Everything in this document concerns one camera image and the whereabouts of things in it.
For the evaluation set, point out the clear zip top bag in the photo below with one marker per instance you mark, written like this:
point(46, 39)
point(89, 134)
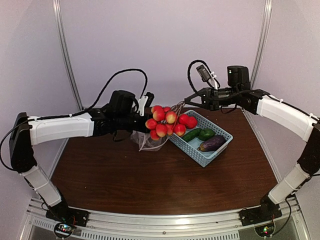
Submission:
point(146, 143)

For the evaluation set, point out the left aluminium frame post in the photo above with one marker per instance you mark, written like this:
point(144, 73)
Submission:
point(65, 52)

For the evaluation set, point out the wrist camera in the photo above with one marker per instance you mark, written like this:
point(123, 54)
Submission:
point(208, 77)
point(145, 102)

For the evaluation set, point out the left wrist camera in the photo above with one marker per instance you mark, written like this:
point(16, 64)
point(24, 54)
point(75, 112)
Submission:
point(145, 102)

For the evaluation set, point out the front aluminium rail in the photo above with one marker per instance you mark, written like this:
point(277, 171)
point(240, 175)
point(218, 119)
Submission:
point(223, 225)

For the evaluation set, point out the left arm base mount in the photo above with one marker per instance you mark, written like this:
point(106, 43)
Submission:
point(68, 218)

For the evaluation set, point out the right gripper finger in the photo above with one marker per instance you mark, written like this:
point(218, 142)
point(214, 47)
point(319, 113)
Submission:
point(190, 99)
point(195, 104)

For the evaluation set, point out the light blue plastic basket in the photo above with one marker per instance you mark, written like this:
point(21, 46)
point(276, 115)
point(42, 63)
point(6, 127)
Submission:
point(203, 152)

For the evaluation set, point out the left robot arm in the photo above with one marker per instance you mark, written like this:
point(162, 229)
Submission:
point(30, 131)

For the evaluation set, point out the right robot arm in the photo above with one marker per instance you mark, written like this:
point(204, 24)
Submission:
point(261, 103)

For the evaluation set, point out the right aluminium frame post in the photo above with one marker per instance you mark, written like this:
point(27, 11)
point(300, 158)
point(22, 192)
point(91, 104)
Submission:
point(262, 41)

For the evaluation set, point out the green toy cucumber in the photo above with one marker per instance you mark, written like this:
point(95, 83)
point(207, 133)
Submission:
point(191, 135)

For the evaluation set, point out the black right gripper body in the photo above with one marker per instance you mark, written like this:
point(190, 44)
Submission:
point(214, 101)

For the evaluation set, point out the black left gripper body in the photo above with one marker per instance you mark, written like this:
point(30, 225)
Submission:
point(124, 122)

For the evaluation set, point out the purple toy eggplant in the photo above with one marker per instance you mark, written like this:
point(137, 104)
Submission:
point(212, 144)

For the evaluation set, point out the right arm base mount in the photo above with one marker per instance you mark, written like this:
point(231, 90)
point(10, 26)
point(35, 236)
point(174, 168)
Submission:
point(262, 217)

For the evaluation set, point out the green toy avocado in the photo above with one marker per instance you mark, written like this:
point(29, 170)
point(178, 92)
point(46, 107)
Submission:
point(205, 134)

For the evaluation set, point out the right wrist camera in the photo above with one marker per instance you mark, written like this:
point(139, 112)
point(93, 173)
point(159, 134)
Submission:
point(208, 77)

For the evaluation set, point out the aluminium frame post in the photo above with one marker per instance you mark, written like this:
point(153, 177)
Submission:
point(65, 52)
point(262, 41)

